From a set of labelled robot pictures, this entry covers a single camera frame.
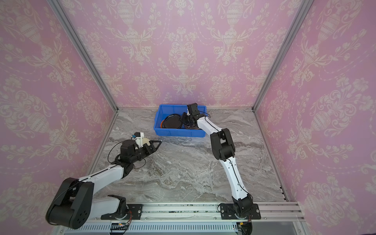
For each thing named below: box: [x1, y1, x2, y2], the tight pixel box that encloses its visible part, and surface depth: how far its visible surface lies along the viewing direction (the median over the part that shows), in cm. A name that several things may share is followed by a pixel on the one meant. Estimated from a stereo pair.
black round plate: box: [160, 113, 183, 129], surface depth 108 cm
